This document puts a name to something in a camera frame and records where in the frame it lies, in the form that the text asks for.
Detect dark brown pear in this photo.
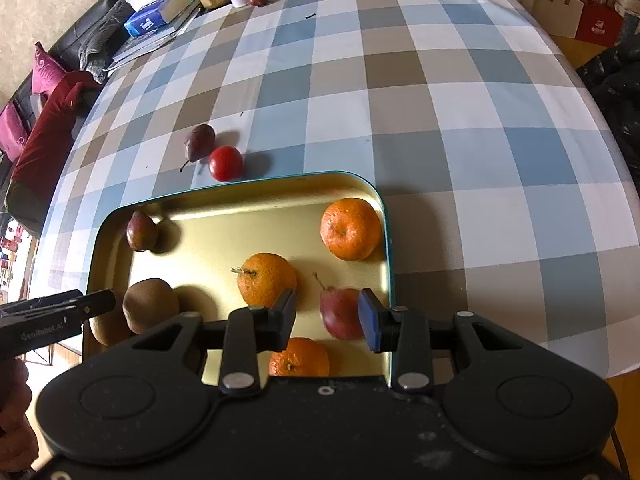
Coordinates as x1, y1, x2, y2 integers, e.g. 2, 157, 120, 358
125, 210, 160, 253

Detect dark red velvet cushion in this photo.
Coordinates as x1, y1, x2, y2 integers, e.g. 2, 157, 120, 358
5, 71, 101, 231

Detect red tomato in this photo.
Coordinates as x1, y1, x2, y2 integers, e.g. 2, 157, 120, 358
208, 145, 244, 182

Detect colourful small items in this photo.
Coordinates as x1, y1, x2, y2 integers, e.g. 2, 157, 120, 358
0, 225, 26, 301

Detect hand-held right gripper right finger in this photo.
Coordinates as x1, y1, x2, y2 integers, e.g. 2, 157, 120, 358
358, 288, 531, 396

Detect checkered tablecloth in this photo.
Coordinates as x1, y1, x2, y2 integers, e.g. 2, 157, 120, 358
37, 0, 640, 381

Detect gold metal tray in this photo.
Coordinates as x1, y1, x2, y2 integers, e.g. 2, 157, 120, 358
82, 171, 396, 386

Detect stack of books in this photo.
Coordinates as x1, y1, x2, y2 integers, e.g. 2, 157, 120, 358
105, 5, 201, 73

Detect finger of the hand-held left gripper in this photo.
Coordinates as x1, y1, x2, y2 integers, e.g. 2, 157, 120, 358
0, 289, 117, 320

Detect red paper bag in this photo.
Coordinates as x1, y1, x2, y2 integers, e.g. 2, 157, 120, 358
575, 0, 626, 46

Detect black jacket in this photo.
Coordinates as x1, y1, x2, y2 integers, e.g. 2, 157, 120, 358
575, 42, 640, 181

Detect blue tissue pack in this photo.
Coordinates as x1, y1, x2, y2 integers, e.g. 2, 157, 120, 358
123, 12, 168, 37

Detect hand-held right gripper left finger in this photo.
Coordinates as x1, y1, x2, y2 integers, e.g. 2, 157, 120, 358
129, 287, 298, 396

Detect brown kiwi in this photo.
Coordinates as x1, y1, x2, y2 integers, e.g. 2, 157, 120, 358
89, 305, 136, 348
122, 278, 180, 336

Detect thick book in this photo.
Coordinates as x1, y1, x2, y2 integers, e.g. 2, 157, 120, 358
157, 0, 201, 23

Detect deep orange mandarin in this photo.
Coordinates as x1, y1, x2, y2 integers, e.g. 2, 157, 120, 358
320, 198, 383, 262

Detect black leather sofa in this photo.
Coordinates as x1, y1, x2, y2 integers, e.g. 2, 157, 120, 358
50, 0, 131, 86

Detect dark purple pear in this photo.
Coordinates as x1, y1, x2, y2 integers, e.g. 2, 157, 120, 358
180, 124, 217, 172

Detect mandarin with stem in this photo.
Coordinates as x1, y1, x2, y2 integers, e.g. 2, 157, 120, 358
231, 252, 298, 308

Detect pale paper bag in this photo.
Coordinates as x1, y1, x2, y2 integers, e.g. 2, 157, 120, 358
615, 0, 640, 26

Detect purple embroidered cushion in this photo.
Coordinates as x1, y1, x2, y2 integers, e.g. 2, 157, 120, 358
32, 42, 68, 96

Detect red apple with stem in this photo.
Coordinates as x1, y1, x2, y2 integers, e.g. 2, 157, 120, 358
313, 272, 366, 341

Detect person's left hand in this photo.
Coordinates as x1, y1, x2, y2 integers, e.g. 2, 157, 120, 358
0, 357, 40, 471

